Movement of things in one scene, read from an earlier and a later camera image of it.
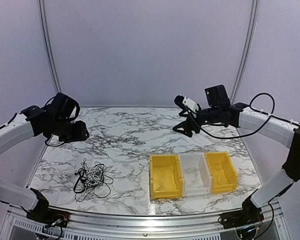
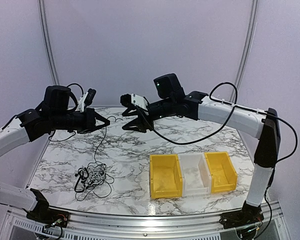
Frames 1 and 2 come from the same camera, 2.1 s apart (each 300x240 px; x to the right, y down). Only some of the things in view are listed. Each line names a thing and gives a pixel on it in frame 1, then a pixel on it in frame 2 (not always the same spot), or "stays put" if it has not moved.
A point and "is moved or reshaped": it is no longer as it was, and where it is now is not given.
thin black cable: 91,190 is moved or reshaped
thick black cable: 78,180 stays put
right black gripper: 185,125 → 136,122
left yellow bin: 165,176 stays put
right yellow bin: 224,177 stays put
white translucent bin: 196,179 stays put
